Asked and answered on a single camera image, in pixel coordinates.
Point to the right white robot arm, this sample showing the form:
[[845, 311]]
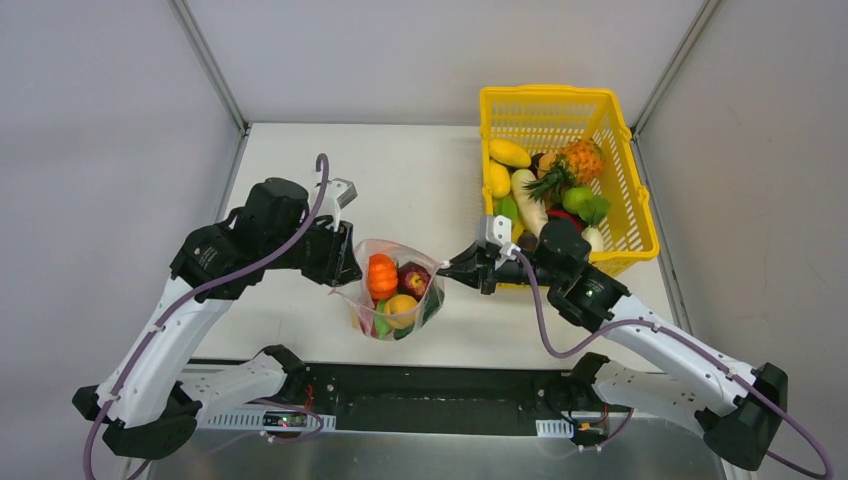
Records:
[[734, 407]]

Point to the green toy cucumber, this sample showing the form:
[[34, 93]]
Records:
[[381, 327]]

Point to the white toy daikon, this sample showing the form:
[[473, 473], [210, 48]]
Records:
[[532, 211]]

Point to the clear pink-dotted zip bag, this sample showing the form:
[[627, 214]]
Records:
[[356, 296]]

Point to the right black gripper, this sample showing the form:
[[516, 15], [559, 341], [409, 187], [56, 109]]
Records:
[[482, 269]]

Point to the red toy chili pepper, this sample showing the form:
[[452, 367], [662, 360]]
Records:
[[564, 215]]

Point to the green toy bok choy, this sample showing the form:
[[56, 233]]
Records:
[[433, 303]]

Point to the yellow plastic basket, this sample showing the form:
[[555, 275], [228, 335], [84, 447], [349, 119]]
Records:
[[546, 118]]

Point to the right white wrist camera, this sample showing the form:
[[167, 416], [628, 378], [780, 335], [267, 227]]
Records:
[[495, 238]]

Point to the orange toy pumpkin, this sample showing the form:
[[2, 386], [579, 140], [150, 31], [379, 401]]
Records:
[[381, 277]]

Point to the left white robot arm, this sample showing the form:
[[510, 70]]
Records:
[[144, 410]]

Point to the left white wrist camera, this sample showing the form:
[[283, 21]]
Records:
[[338, 194]]

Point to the yellow toy mango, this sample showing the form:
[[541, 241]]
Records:
[[509, 154]]

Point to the green toy starfruit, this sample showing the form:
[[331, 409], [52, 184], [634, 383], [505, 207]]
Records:
[[507, 207]]

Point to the green toy lime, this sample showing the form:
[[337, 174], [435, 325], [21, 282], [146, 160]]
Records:
[[573, 197]]

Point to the peach toy fruit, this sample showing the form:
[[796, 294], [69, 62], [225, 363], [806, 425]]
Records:
[[545, 163]]

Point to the toy pineapple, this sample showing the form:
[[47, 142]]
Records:
[[579, 163]]

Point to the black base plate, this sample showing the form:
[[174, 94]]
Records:
[[464, 401]]

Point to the white toy radish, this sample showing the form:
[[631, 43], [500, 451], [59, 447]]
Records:
[[593, 211]]

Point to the yellow orange toy fruit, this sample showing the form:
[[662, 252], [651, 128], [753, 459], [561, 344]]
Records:
[[400, 311]]

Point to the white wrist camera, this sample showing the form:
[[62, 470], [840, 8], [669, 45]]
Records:
[[338, 194], [495, 238]]

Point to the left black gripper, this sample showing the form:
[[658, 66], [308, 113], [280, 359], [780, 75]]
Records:
[[340, 251]]

